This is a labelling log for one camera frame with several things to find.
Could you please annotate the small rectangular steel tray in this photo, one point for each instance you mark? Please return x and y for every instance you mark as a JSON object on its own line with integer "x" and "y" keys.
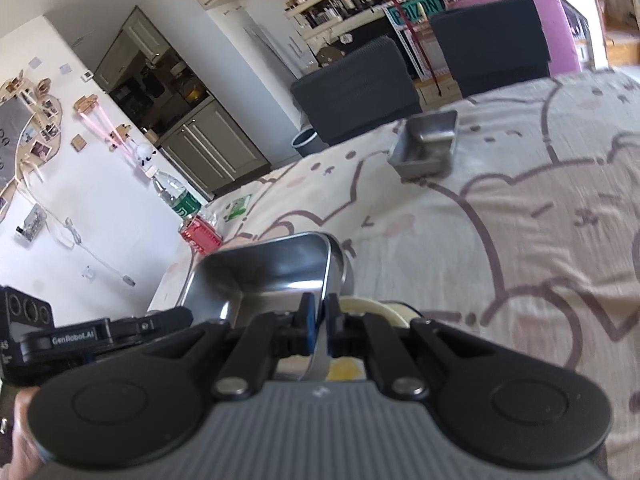
{"x": 270, "y": 267}

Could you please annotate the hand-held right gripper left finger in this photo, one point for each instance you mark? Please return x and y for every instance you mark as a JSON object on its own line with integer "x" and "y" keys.
{"x": 310, "y": 321}

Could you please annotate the grey kitchen cabinet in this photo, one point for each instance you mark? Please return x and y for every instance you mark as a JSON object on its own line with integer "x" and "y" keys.
{"x": 210, "y": 150}

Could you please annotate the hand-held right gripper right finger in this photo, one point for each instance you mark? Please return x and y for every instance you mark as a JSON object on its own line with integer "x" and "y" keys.
{"x": 332, "y": 321}

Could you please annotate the black trash bin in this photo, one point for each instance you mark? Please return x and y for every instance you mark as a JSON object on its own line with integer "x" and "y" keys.
{"x": 307, "y": 142}

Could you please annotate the person's left hand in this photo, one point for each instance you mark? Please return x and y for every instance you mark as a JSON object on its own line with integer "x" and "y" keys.
{"x": 25, "y": 425}

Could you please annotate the pink sofa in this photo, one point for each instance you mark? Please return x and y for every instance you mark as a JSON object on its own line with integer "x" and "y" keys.
{"x": 560, "y": 25}

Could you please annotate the red snack packet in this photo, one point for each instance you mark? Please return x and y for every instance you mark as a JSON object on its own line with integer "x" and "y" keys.
{"x": 202, "y": 235}

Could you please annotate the dark grey chair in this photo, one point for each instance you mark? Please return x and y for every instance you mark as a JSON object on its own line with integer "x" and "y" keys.
{"x": 355, "y": 90}
{"x": 495, "y": 45}

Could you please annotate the white refrigerator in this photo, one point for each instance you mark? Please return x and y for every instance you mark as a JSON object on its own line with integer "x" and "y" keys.
{"x": 260, "y": 55}

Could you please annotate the green and white packet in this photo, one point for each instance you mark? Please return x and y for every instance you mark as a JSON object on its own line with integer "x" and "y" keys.
{"x": 239, "y": 207}

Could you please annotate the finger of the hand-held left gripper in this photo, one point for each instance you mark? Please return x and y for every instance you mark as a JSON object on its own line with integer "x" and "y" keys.
{"x": 170, "y": 316}

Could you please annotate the printed cartoon tablecloth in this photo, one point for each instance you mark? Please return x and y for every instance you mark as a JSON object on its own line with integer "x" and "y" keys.
{"x": 525, "y": 240}

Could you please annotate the wooden shelf unit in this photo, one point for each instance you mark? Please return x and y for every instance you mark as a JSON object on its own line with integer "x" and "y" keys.
{"x": 620, "y": 45}

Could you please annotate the deep rectangular steel tray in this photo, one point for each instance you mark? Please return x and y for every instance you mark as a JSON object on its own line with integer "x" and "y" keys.
{"x": 427, "y": 142}

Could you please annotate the clear plastic water bottle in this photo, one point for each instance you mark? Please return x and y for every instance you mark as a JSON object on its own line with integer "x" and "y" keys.
{"x": 175, "y": 192}

